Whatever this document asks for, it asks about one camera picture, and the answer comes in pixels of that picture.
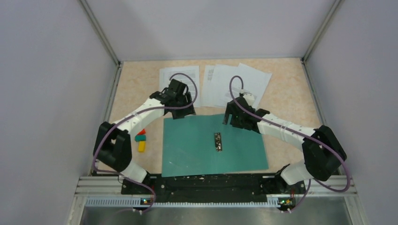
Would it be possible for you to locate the printed paper sheet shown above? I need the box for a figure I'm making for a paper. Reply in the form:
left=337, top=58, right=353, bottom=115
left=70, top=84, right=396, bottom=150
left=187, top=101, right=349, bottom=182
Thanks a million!
left=159, top=66, right=201, bottom=108
left=237, top=63, right=272, bottom=108
left=201, top=65, right=215, bottom=107

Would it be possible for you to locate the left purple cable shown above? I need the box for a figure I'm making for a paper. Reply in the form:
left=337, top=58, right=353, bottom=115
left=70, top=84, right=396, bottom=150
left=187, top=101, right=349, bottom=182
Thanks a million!
left=92, top=73, right=199, bottom=213

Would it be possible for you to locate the blank paper sheet middle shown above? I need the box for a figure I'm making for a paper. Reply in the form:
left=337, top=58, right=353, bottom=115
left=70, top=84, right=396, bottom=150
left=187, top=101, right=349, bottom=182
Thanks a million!
left=207, top=64, right=237, bottom=107

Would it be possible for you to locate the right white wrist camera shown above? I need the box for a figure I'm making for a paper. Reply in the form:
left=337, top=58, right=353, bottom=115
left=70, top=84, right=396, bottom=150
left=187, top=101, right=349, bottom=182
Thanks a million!
left=239, top=90, right=256, bottom=106

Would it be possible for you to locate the red block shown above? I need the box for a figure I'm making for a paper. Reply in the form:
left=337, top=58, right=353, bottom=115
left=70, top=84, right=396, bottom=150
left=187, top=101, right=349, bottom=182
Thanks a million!
left=138, top=129, right=146, bottom=135

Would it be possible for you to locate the green file folder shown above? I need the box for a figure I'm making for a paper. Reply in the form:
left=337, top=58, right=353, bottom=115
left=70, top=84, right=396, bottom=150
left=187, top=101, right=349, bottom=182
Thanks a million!
left=161, top=114, right=269, bottom=177

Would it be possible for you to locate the purple cable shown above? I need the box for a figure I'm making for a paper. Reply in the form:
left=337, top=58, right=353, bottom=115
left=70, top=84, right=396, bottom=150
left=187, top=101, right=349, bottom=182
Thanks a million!
left=229, top=75, right=352, bottom=193
left=92, top=73, right=199, bottom=213

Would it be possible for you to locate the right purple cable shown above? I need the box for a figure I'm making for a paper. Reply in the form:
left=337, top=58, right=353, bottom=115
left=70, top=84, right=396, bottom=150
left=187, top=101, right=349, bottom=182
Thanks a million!
left=229, top=75, right=352, bottom=193

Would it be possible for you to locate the aluminium frame rail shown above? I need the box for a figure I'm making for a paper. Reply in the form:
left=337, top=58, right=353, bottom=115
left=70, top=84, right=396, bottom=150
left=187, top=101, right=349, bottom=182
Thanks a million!
left=75, top=175, right=358, bottom=197

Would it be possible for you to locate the green block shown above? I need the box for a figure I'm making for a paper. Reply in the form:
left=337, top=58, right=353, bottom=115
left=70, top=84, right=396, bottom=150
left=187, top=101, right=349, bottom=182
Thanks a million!
left=134, top=135, right=146, bottom=142

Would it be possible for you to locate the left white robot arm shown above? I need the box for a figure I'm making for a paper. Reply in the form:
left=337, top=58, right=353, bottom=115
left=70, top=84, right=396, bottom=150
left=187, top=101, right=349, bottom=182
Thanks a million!
left=93, top=79, right=195, bottom=194

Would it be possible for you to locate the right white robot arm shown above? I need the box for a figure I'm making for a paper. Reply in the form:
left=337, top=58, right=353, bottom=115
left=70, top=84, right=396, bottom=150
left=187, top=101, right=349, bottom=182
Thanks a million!
left=223, top=96, right=347, bottom=193

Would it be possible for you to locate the metal folder clip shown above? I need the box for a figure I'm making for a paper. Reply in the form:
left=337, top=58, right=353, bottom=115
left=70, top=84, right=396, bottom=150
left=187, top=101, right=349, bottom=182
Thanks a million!
left=214, top=132, right=222, bottom=152

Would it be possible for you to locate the grey slotted cable duct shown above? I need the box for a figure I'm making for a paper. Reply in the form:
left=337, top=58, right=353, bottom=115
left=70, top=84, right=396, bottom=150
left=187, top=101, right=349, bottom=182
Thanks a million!
left=85, top=197, right=280, bottom=208

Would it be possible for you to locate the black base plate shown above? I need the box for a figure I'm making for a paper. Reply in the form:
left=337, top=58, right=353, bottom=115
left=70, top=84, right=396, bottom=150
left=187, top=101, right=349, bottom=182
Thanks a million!
left=121, top=173, right=306, bottom=203

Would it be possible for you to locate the yellow block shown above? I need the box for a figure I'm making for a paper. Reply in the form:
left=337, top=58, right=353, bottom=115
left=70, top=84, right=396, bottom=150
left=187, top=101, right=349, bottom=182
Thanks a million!
left=138, top=141, right=146, bottom=153

